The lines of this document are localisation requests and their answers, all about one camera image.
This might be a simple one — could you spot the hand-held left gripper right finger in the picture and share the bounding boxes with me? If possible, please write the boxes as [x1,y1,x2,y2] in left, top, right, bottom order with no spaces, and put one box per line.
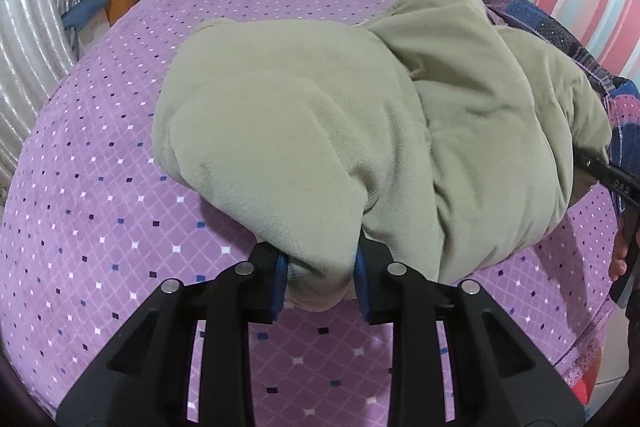
[352,234,586,427]

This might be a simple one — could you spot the beige green padded jacket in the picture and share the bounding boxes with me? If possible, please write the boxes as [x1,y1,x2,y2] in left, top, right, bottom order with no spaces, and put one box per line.
[151,0,613,313]

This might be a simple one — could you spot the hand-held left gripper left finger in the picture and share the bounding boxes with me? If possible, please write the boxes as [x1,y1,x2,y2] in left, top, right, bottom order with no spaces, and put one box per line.
[56,243,290,427]

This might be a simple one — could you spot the person's right hand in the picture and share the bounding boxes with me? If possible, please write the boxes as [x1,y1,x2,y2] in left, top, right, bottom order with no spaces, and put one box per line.
[609,219,634,281]

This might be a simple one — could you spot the dark blue cloth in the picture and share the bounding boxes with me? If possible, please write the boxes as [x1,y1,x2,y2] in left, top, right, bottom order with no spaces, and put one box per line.
[61,0,136,30]

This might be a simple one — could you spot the red cloth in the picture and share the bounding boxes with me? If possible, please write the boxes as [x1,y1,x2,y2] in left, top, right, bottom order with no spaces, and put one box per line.
[569,357,602,408]

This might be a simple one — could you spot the wooden nightstand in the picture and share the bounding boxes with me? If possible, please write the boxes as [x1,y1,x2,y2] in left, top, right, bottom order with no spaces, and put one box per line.
[107,0,139,26]

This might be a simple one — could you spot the patchwork blanket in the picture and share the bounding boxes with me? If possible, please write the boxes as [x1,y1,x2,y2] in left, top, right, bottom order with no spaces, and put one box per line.
[392,0,640,212]

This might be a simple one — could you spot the purple checked bed sheet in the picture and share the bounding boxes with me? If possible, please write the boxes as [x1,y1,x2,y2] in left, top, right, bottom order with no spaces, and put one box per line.
[0,0,626,423]

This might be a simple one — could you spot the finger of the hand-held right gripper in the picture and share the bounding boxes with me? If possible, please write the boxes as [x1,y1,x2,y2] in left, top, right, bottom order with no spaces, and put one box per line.
[575,151,640,199]

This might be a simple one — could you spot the silver curtain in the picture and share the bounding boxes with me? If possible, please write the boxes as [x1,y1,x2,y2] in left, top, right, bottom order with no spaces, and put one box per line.
[0,0,108,188]

